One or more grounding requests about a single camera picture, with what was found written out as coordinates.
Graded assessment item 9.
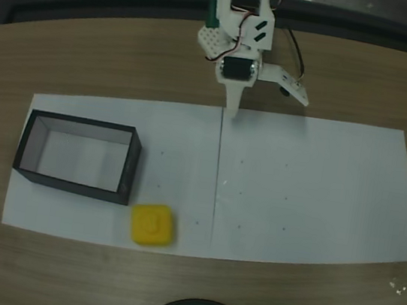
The yellow square block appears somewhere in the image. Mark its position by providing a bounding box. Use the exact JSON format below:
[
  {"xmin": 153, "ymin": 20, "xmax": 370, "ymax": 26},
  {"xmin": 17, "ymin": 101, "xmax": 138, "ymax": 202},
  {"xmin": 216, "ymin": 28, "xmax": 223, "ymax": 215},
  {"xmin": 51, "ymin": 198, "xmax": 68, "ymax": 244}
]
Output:
[{"xmin": 126, "ymin": 199, "xmax": 181, "ymax": 249}]

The dark open cardboard box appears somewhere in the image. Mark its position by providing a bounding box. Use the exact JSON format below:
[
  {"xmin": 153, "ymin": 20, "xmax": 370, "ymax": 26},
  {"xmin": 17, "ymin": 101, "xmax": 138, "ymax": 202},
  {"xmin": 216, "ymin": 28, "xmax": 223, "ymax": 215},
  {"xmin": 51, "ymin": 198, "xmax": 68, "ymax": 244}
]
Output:
[{"xmin": 9, "ymin": 107, "xmax": 146, "ymax": 208}]

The white paper sheet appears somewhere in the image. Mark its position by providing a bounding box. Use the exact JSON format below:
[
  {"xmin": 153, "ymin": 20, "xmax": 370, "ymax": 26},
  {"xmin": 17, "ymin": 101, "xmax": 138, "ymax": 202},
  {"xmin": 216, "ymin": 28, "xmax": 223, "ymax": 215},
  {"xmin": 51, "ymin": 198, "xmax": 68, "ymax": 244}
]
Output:
[
  {"xmin": 0, "ymin": 79, "xmax": 231, "ymax": 262},
  {"xmin": 202, "ymin": 104, "xmax": 407, "ymax": 286}
]

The black camera cable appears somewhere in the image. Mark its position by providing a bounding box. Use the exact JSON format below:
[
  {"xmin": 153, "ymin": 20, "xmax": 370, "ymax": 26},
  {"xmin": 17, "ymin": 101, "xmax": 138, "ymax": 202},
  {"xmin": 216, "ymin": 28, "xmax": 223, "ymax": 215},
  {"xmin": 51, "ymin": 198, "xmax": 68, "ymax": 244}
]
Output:
[{"xmin": 272, "ymin": 26, "xmax": 313, "ymax": 85}]

